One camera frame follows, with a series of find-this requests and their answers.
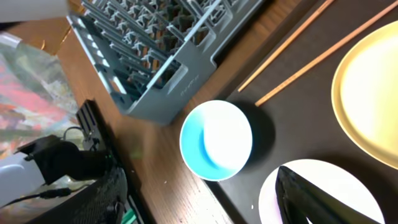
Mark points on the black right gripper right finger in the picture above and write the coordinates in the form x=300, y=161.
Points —
x=300, y=201

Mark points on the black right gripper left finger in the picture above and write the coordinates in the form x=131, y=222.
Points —
x=101, y=202

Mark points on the pink white bowl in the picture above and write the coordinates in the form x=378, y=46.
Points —
x=332, y=179

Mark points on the wooden chopstick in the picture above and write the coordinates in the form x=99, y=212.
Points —
x=286, y=43
x=326, y=54

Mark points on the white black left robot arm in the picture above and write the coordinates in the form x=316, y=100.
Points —
x=44, y=161

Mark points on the dark brown serving tray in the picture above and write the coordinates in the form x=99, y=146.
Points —
x=299, y=122

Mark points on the light blue bowl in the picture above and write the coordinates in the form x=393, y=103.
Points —
x=216, y=140

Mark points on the yellow round plate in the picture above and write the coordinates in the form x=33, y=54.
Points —
x=364, y=94

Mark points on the grey plastic dish rack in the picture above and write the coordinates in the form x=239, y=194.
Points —
x=153, y=56

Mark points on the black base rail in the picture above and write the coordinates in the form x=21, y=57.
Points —
x=100, y=141

